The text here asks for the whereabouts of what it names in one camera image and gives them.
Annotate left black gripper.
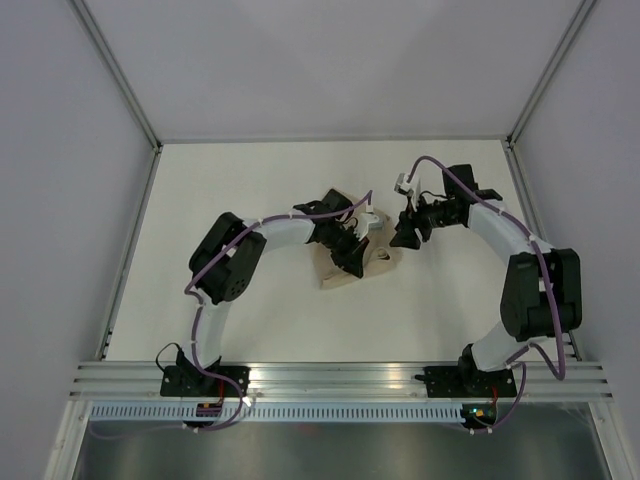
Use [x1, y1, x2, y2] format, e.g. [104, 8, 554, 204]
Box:
[322, 225, 369, 280]

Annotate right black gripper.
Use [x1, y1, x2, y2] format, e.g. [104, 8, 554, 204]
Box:
[390, 193, 460, 251]

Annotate beige cloth napkin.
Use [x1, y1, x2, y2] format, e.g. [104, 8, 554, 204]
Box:
[311, 204, 402, 290]

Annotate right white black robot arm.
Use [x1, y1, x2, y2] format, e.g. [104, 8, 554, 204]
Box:
[390, 164, 582, 395]

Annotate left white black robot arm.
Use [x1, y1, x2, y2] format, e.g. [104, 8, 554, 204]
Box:
[165, 189, 374, 396]

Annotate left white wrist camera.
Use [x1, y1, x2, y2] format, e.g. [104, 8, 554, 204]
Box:
[355, 212, 385, 239]

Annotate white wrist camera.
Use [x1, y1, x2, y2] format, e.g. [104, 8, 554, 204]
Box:
[355, 212, 385, 239]
[394, 173, 421, 202]

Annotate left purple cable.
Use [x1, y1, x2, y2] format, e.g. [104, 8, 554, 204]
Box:
[89, 189, 374, 441]

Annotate purple cable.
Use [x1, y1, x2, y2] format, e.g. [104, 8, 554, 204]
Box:
[407, 155, 569, 436]
[89, 189, 374, 441]

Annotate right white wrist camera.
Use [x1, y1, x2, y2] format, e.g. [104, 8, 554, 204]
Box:
[394, 173, 421, 202]

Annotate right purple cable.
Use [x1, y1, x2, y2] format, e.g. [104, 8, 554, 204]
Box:
[407, 155, 569, 436]

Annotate right aluminium frame post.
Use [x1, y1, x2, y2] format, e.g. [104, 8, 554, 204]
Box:
[505, 0, 599, 144]

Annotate aluminium frame post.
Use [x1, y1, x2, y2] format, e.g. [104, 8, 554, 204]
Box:
[69, 0, 162, 151]
[505, 0, 599, 144]

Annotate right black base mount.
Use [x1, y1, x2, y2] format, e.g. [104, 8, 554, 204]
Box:
[413, 365, 518, 399]

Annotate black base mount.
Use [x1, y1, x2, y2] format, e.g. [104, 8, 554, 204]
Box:
[413, 365, 518, 399]
[154, 342, 251, 399]

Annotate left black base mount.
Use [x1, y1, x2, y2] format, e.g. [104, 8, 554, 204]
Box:
[154, 342, 251, 399]

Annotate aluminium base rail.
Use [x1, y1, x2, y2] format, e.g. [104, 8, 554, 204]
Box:
[68, 361, 613, 403]

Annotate white slotted cable duct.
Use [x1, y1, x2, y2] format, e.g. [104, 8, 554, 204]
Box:
[89, 401, 463, 423]

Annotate left aluminium frame post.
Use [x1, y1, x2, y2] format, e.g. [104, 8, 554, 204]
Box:
[69, 0, 162, 151]

